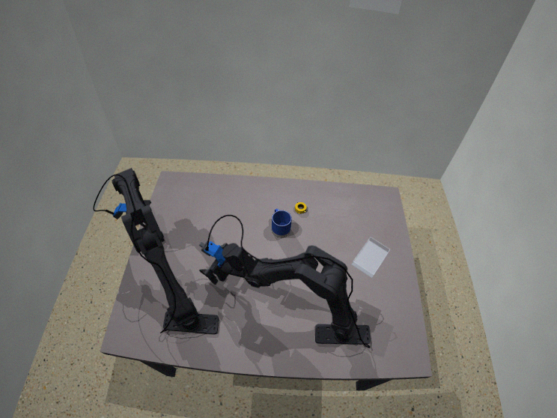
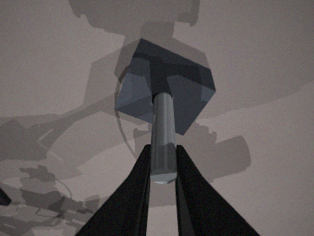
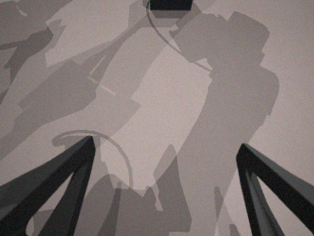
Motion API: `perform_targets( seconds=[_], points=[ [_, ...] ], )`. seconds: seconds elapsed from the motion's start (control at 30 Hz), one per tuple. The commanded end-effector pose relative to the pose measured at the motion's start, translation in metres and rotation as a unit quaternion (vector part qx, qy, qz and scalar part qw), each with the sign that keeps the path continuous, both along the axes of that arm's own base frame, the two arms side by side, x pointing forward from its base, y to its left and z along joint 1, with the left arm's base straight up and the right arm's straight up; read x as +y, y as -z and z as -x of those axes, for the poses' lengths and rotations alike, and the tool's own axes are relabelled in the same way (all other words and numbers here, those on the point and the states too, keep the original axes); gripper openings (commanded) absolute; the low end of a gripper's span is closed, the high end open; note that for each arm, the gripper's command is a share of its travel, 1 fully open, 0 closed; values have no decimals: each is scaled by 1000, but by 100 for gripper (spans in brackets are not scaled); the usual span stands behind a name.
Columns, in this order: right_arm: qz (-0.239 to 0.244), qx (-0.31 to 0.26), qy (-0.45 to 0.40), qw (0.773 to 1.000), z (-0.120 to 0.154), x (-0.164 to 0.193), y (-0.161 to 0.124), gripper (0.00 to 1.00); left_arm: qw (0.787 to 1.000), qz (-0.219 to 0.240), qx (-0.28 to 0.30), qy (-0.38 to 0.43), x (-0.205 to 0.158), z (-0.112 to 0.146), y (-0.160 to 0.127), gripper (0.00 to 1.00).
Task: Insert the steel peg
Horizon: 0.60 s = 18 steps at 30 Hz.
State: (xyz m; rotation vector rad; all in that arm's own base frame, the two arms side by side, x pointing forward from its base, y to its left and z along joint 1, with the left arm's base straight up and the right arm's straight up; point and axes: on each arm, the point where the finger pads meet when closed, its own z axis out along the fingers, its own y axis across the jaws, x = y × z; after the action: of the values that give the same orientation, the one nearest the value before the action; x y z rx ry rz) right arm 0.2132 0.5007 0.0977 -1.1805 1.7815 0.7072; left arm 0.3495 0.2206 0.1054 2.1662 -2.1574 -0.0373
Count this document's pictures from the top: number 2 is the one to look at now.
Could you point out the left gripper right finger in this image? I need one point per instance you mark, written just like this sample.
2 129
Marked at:
201 210

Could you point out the steel peg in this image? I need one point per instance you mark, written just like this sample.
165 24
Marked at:
163 166

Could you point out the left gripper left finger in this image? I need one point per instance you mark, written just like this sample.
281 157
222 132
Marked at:
125 212

